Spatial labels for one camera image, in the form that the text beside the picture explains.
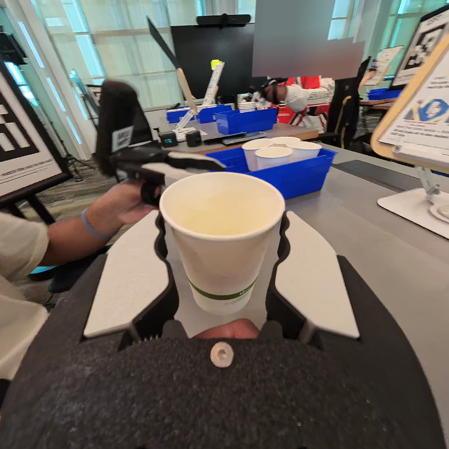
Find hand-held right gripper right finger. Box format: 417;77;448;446
265;210;361;344

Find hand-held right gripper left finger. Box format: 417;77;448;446
83;210;180;341

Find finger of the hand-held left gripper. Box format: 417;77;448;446
142;162;202;186
163;151;227;173

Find blue plastic bin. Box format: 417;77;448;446
215;108;278;136
206;147;337;200
167;105;234;124
368;88;403;101

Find person's left forearm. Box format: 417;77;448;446
39;210;116;266

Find person's left hand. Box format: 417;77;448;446
86;181;163;240

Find person's right hand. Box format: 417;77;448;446
193;319;261;339

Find white label sheets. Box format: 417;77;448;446
174;110;201;141

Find grey pouch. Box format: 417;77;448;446
203;131;268;145

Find blue wristband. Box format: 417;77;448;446
81;209;113;241

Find white paper strip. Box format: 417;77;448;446
203;61;226;106

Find wood-edged table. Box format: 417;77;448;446
145;109;320;156

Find large framed marker poster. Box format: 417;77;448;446
0;60;73;208

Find black video bar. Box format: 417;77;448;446
196;14;252;26

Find printed instruction sheet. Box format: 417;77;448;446
379;65;449;146

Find black wall screen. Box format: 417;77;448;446
171;24;255;100

